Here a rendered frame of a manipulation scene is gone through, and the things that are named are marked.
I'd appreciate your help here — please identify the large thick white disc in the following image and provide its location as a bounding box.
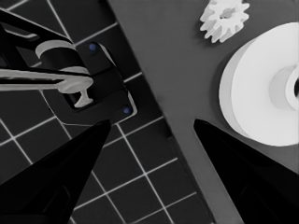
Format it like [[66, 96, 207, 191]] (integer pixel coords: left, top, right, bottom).
[[218, 21, 299, 147]]

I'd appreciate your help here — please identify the white toothed gear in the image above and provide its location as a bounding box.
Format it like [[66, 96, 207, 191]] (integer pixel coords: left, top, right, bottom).
[[199, 0, 250, 44]]

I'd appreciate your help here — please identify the dark robot body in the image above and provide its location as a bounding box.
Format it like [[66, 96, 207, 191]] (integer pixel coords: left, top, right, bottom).
[[0, 6, 138, 127]]

